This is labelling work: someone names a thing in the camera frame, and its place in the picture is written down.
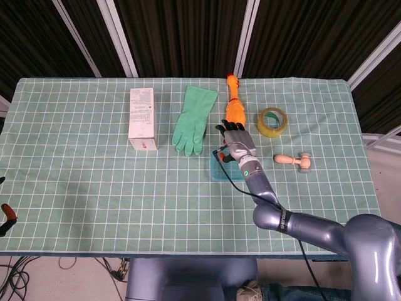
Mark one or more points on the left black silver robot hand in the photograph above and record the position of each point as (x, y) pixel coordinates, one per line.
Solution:
(9, 213)

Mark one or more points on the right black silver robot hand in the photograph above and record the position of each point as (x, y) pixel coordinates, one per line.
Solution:
(239, 142)

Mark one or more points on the blue translucent plastic lid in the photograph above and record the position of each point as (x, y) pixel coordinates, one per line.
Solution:
(233, 172)

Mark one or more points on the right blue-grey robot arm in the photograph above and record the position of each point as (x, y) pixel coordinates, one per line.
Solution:
(313, 225)

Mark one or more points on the white cardboard box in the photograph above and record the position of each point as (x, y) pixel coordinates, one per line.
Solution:
(142, 116)

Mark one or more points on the orange rubber chicken toy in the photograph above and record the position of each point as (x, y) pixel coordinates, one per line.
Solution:
(235, 109)

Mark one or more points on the yellow packing tape roll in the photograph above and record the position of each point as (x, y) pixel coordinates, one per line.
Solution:
(271, 130)

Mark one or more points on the green rubber glove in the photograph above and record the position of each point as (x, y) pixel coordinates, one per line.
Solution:
(194, 119)

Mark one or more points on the small wooden toy hammer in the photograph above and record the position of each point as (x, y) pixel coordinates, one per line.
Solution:
(304, 163)

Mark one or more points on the dark blue under cloth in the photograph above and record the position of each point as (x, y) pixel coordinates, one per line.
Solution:
(78, 256)

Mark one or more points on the green checked tablecloth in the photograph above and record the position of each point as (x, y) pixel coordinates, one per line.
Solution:
(94, 188)

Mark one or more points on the black pleated curtain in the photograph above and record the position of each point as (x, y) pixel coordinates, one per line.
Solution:
(188, 31)

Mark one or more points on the blue-grey robot torso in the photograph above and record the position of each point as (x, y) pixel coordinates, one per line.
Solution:
(191, 279)

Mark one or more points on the beige sneaker shoe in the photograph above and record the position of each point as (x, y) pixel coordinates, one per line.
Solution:
(249, 291)

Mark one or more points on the white metal frame post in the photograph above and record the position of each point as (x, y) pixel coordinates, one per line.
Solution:
(371, 62)
(118, 37)
(76, 37)
(246, 37)

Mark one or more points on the white metal frame bar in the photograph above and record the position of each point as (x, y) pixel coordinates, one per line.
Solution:
(371, 135)

